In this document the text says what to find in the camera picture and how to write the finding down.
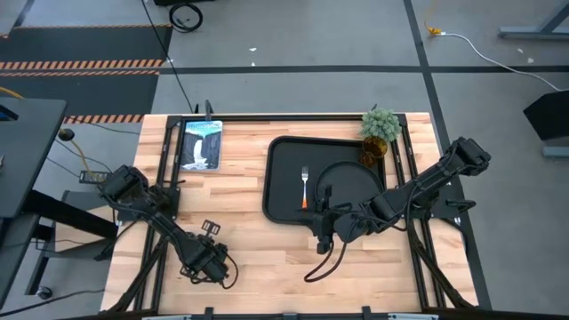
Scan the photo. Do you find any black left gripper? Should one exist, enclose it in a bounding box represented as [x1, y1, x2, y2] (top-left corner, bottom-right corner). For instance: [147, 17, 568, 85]
[180, 219, 231, 285]

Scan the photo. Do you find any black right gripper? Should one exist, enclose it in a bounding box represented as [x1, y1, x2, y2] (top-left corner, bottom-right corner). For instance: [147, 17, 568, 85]
[296, 184, 378, 255]

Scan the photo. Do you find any orange-handled metal fork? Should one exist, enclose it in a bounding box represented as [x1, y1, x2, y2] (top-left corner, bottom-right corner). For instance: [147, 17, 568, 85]
[301, 165, 309, 211]

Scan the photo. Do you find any round black plate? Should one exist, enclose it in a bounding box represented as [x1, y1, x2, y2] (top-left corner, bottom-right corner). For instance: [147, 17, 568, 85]
[314, 160, 386, 215]

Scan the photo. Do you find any black rectangular tray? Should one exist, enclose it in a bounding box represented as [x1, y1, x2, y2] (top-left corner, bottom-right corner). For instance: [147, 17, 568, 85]
[261, 135, 387, 226]

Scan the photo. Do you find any amber glass cup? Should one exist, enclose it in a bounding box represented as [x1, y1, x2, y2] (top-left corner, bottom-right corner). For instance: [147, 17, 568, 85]
[358, 135, 389, 168]

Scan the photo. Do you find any waterfall picture card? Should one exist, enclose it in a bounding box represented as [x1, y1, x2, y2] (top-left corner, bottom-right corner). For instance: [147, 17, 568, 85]
[179, 119, 224, 172]

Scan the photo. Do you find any small green potted plant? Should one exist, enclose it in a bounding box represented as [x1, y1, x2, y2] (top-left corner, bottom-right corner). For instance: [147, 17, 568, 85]
[359, 105, 403, 144]

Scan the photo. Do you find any small black hazard-striped mat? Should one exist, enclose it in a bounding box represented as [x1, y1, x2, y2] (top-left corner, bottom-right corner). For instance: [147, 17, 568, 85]
[0, 69, 160, 124]

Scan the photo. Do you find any black side desk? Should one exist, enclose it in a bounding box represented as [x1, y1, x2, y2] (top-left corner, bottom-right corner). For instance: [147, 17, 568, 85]
[0, 97, 119, 308]

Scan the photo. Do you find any large black hazard-striped mat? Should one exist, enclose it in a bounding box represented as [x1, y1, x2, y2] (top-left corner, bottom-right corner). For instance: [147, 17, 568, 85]
[0, 24, 173, 75]

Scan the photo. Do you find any black angled stand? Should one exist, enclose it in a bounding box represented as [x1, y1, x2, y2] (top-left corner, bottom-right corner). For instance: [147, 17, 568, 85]
[523, 90, 569, 141]

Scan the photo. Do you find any grey table leg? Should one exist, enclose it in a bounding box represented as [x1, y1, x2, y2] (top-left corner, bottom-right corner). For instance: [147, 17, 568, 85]
[497, 0, 569, 41]

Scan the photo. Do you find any left gripper black cable loop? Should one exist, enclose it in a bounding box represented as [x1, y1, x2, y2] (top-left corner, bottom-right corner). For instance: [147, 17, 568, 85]
[220, 252, 240, 291]

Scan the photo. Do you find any gripper black cable loop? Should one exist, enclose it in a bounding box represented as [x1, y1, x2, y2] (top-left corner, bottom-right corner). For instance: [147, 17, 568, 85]
[220, 252, 240, 291]
[303, 239, 349, 284]

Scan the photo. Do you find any right gripper black cable loop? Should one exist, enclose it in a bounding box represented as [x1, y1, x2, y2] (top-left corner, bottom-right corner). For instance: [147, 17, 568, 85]
[303, 239, 349, 284]

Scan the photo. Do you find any black metal table frame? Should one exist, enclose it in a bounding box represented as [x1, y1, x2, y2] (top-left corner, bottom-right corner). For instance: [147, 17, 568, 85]
[106, 113, 493, 320]

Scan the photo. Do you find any yellow cable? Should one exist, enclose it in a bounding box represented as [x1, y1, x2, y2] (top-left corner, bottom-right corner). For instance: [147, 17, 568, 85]
[66, 137, 98, 178]

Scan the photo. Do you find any thin black floor cable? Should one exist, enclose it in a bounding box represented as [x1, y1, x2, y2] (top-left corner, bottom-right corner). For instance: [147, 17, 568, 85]
[0, 288, 106, 317]

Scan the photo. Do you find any long black floor cable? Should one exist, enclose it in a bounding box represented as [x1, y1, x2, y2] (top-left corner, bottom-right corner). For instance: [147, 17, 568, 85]
[140, 0, 196, 113]

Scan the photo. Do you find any coiled black cable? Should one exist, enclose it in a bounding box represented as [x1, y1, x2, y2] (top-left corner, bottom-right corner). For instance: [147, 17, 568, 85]
[168, 2, 204, 33]

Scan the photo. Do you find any yellow cable plug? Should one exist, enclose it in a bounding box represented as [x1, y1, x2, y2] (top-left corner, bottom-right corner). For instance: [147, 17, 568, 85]
[424, 8, 444, 36]

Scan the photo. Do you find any white floor cable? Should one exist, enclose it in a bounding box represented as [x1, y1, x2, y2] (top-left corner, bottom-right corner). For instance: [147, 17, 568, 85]
[439, 31, 565, 92]

